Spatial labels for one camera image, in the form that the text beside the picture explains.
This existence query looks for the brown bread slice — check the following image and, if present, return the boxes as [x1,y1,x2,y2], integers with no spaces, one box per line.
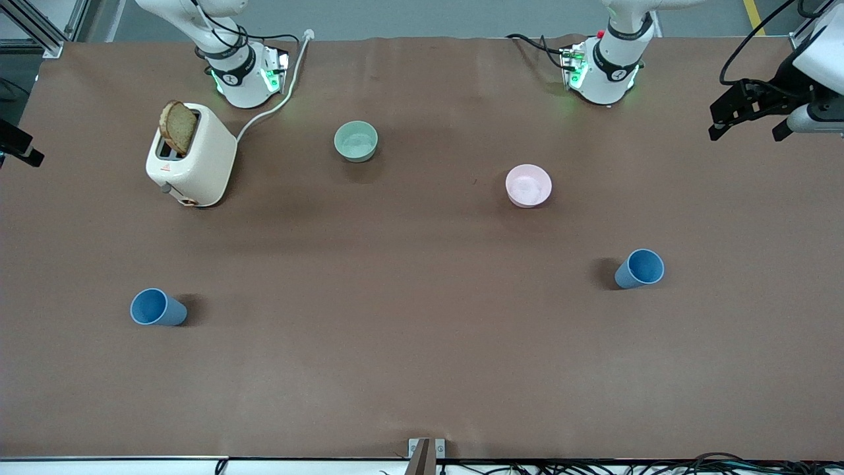
[159,100,198,156]

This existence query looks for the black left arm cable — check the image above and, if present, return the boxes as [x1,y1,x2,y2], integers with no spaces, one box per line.
[719,0,800,86]

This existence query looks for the brown table cover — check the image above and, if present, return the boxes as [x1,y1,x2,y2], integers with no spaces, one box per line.
[0,36,844,460]

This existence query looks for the cream white toaster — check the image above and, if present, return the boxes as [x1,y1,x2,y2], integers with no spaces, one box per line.
[146,103,238,208]

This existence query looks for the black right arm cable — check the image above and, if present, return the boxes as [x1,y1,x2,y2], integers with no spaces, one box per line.
[189,0,301,57]

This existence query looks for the green bowl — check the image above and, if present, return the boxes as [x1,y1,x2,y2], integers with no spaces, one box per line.
[334,121,379,163]

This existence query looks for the black cable bundle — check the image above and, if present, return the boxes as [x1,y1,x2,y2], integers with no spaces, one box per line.
[379,452,844,475]

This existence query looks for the white toaster power cable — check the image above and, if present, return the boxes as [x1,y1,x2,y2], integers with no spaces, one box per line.
[235,29,315,143]

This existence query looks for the black arm base cable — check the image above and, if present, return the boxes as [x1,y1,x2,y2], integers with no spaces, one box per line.
[506,33,569,70]

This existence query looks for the blue ribbed plastic cup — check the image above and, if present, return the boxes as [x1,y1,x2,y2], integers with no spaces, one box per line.
[130,288,188,327]
[615,249,665,290]

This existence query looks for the pink bowl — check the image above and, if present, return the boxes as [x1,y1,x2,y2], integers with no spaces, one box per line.
[505,164,553,208]

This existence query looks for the aluminium frame profile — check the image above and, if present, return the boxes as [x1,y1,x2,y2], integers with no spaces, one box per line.
[0,0,90,59]

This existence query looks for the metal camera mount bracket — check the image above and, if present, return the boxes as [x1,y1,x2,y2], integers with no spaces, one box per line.
[404,438,446,475]

